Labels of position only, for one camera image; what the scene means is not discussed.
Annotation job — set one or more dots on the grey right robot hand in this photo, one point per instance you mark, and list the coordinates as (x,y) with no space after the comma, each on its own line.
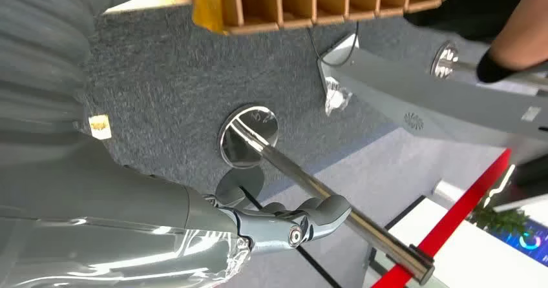
(107,230)

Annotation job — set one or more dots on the person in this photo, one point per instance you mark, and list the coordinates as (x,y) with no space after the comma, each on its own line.
(522,29)

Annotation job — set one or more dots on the white yellow paper scrap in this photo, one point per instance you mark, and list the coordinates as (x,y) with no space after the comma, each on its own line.
(100,127)

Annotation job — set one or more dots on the crumpled clear plastic wrap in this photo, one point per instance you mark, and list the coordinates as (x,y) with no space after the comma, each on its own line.
(336,98)

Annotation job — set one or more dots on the wooden compartment tray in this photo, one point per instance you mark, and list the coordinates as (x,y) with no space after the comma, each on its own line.
(295,3)

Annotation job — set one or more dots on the grey floor kiosk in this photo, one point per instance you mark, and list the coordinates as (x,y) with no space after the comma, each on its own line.
(419,89)

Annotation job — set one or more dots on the red barrier belt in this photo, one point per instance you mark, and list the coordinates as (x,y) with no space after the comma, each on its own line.
(454,222)

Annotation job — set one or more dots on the white platform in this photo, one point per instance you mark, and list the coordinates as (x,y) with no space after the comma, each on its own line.
(479,256)

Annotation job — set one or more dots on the green plant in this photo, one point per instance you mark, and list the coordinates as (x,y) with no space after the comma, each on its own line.
(498,222)

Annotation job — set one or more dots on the blue lit display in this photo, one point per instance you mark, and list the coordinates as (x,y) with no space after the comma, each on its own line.
(535,241)

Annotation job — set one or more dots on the chrome stanchion post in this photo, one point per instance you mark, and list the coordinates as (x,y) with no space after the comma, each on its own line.
(299,175)

